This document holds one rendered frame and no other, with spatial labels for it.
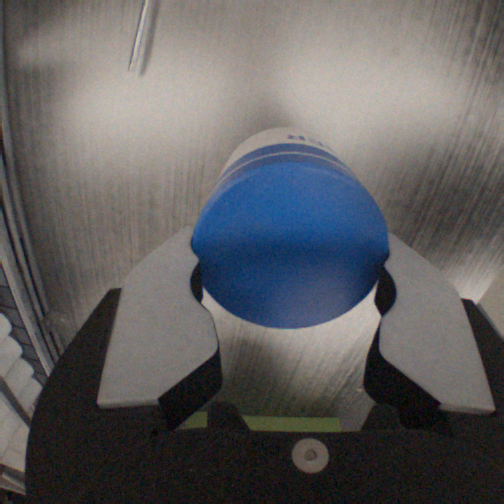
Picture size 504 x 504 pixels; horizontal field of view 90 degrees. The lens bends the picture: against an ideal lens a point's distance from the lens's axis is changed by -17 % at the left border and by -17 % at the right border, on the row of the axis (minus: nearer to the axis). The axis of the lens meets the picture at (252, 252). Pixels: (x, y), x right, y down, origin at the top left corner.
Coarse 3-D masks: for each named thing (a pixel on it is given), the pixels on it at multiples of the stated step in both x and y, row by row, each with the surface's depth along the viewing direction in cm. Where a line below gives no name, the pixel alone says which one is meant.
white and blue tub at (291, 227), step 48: (288, 144) 11; (240, 192) 9; (288, 192) 9; (336, 192) 9; (192, 240) 10; (240, 240) 10; (288, 240) 10; (336, 240) 10; (384, 240) 10; (240, 288) 11; (288, 288) 11; (336, 288) 11
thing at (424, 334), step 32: (416, 256) 10; (384, 288) 9; (416, 288) 8; (448, 288) 8; (384, 320) 7; (416, 320) 7; (448, 320) 7; (384, 352) 6; (416, 352) 6; (448, 352) 6; (384, 384) 6; (416, 384) 6; (448, 384) 6; (480, 384) 5; (416, 416) 6
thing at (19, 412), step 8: (0, 376) 31; (0, 384) 31; (0, 392) 32; (8, 392) 33; (8, 400) 33; (16, 400) 35; (16, 408) 35; (16, 416) 36; (24, 416) 37; (24, 424) 37
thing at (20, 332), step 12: (0, 264) 30; (0, 276) 31; (0, 288) 32; (12, 300) 33; (12, 312) 35; (24, 324) 36; (24, 336) 37; (24, 348) 39; (36, 360) 40; (36, 372) 42
